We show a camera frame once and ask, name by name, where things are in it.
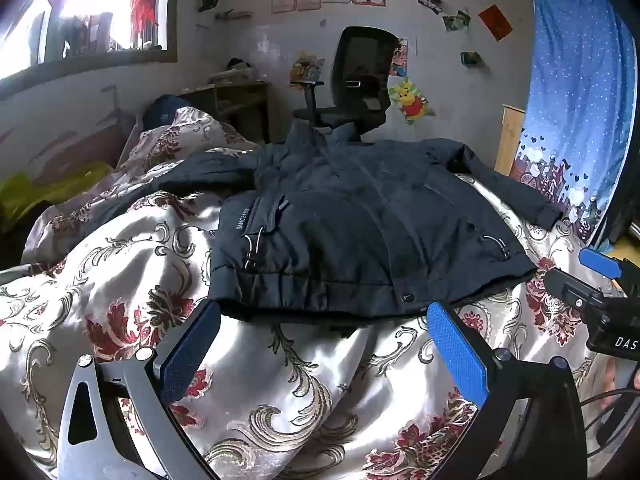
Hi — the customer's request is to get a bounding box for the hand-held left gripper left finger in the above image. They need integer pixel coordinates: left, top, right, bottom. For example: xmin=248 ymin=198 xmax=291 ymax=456
xmin=56 ymin=300 xmax=223 ymax=480

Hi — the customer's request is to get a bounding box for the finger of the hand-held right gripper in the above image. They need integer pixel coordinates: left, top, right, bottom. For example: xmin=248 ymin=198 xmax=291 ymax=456
xmin=578 ymin=247 xmax=626 ymax=281
xmin=544 ymin=266 xmax=586 ymax=311

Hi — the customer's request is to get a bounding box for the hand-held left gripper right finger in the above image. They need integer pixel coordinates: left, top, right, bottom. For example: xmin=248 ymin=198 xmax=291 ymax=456
xmin=426 ymin=301 xmax=591 ymax=480

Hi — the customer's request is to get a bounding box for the dark navy padded jacket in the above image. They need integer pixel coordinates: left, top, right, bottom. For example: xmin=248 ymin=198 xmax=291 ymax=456
xmin=82 ymin=122 xmax=563 ymax=331

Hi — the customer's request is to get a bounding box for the floral satin blanket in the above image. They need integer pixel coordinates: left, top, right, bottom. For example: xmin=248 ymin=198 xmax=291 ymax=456
xmin=0 ymin=107 xmax=626 ymax=480

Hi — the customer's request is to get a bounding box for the wooden board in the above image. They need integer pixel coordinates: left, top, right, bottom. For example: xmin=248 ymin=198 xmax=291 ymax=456
xmin=494 ymin=104 xmax=527 ymax=177

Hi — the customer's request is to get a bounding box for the blue starry curtain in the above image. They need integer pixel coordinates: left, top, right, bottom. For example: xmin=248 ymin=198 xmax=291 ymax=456
xmin=510 ymin=0 xmax=638 ymax=241

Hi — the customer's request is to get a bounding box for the yellow-green cloth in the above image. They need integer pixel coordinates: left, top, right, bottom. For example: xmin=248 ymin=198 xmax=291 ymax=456
xmin=0 ymin=162 xmax=113 ymax=231

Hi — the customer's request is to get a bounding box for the blue pillow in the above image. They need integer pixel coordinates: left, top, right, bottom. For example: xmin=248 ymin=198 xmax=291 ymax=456
xmin=142 ymin=95 xmax=193 ymax=131

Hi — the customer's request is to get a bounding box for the wooden desk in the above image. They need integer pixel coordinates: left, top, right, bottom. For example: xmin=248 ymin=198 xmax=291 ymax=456
xmin=180 ymin=80 xmax=271 ymax=143

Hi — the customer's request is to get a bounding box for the red paper envelope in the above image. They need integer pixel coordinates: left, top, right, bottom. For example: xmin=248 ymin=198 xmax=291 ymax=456
xmin=478 ymin=5 xmax=514 ymax=42

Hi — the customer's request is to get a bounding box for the clutter on desk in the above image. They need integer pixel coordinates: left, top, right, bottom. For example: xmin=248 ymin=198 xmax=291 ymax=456
xmin=210 ymin=58 xmax=256 ymax=83

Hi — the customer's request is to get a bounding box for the black office chair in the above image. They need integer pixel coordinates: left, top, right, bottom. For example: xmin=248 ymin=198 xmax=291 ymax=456
xmin=291 ymin=26 xmax=403 ymax=143

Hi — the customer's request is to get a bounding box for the window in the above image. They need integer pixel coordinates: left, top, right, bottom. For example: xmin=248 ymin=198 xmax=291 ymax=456
xmin=0 ymin=0 xmax=181 ymax=81

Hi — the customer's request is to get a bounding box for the black cable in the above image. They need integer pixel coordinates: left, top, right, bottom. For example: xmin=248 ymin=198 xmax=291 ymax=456
xmin=580 ymin=385 xmax=640 ymax=456

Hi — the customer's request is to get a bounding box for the yellow bear wall sticker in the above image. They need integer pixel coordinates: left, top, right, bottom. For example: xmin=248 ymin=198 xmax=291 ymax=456
xmin=389 ymin=77 xmax=430 ymax=125

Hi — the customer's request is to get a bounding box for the cartoon wall poster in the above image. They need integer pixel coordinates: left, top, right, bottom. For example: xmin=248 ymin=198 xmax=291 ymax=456
xmin=290 ymin=51 xmax=326 ymax=91
xmin=390 ymin=37 xmax=408 ymax=78

